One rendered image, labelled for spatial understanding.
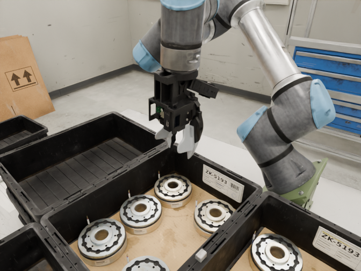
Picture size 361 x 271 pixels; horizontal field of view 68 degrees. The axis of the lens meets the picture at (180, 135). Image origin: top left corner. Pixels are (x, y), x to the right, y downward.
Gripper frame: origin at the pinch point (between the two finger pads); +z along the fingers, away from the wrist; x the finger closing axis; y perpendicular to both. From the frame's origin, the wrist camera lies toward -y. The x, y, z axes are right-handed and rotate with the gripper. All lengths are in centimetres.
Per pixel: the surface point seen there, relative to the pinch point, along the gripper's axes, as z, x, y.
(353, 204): 28, 36, -47
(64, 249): 7.4, 0.0, 30.7
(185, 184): 14.1, -0.1, -2.6
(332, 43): 7, -15, -172
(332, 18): 3, -42, -255
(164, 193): 14.2, -1.9, 3.6
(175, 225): 16.9, 5.9, 7.2
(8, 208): 33, -45, 31
